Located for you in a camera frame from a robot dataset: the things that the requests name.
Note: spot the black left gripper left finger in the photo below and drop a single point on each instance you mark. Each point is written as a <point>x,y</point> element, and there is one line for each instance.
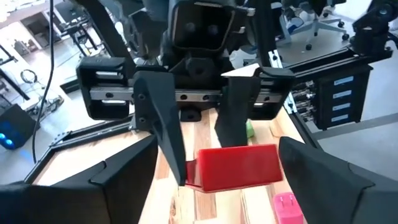
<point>93,202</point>

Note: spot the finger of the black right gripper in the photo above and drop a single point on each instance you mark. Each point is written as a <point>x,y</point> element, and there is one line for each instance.
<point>158,102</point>
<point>234,118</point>

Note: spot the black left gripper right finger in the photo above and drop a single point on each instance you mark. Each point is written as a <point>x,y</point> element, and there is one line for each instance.
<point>335,199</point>

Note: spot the green wall charger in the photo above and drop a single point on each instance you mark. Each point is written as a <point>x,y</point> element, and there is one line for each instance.
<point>250,130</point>

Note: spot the red digital clock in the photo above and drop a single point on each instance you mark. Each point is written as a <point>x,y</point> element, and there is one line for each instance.
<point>236,168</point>

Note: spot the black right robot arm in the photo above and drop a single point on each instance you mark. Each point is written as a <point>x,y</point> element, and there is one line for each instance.
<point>149,34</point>

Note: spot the grey office chair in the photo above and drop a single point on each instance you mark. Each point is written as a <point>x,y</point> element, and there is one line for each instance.
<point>315,23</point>

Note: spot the silver aluminium extrusion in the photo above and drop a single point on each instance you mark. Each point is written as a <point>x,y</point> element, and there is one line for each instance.
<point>275,60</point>

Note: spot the black control box with labels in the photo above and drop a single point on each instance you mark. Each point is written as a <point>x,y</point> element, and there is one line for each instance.
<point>326,102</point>

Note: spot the black computer with blue light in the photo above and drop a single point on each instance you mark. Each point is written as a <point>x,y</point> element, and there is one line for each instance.
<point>15,124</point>

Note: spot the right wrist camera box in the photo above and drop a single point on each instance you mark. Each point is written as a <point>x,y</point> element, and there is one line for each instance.
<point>202,28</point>

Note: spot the pink wall charger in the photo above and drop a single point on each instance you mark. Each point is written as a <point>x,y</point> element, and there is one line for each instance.
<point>287,208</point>

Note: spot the black aluminium table frame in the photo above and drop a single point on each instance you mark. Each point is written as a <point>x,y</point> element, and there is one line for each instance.
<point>93,132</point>

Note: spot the black jointed mount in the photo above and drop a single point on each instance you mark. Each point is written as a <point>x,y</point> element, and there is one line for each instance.
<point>370,31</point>

